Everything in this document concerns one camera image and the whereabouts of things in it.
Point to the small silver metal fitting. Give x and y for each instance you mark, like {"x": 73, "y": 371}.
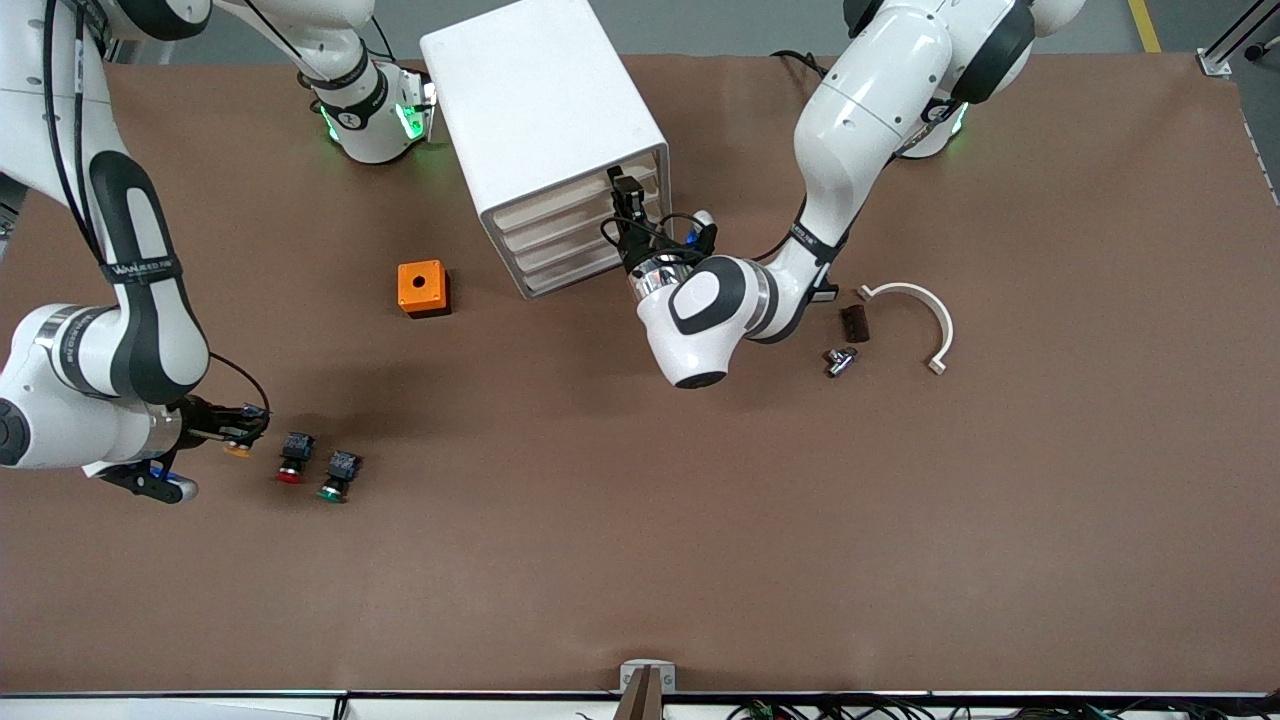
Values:
{"x": 840, "y": 362}

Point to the yellow push button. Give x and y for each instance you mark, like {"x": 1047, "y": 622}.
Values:
{"x": 238, "y": 451}

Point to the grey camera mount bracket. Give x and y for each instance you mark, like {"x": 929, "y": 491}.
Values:
{"x": 647, "y": 690}

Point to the aluminium frame profile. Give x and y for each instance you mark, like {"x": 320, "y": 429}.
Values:
{"x": 1235, "y": 40}

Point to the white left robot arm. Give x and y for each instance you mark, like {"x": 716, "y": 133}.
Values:
{"x": 860, "y": 110}

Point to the brown table mat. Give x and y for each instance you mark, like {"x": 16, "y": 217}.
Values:
{"x": 640, "y": 500}

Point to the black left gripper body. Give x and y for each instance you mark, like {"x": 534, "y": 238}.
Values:
{"x": 637, "y": 253}

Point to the orange box with hole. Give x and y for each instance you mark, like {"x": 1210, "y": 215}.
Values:
{"x": 420, "y": 285}

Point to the green push button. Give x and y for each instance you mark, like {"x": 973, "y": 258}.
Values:
{"x": 338, "y": 478}

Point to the small dark brown block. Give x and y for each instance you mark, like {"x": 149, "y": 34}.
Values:
{"x": 855, "y": 324}

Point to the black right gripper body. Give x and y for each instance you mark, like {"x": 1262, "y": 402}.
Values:
{"x": 203, "y": 417}

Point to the small black white switch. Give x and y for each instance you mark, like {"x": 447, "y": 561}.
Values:
{"x": 828, "y": 294}

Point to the red push button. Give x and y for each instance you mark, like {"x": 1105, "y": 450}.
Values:
{"x": 295, "y": 460}

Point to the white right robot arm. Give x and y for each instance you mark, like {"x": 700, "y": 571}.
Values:
{"x": 130, "y": 340}

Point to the white curved plastic bracket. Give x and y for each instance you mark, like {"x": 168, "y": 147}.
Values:
{"x": 942, "y": 320}

